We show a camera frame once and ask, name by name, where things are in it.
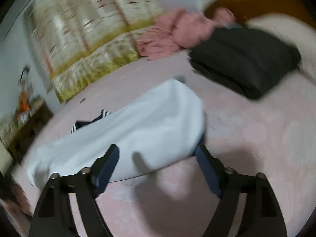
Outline pink bed sheet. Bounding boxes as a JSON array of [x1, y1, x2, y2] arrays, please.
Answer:
[[9, 51, 316, 237]]

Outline dark wooden side table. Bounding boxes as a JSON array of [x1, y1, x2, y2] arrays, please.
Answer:
[[8, 102, 53, 164]]

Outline pink crumpled quilt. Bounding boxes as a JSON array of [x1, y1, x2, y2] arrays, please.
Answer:
[[137, 8, 236, 60]]

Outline folded black garment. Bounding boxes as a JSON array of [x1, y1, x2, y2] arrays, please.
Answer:
[[189, 27, 301, 100]]

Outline white navy varsity jacket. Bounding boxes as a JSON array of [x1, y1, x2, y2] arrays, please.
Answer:
[[26, 79, 205, 188]]

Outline brown white headboard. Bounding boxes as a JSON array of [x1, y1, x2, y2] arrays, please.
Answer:
[[204, 0, 315, 28]]

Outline tree pattern curtain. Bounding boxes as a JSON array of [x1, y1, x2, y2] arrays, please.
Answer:
[[27, 0, 162, 103]]

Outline orange plush toy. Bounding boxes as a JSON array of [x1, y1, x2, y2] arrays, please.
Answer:
[[14, 90, 31, 121]]

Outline pink pillow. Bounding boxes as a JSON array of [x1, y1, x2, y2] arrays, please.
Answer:
[[246, 13, 316, 82]]

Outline pink desk lamp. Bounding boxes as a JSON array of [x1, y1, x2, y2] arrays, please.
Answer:
[[19, 65, 30, 87]]

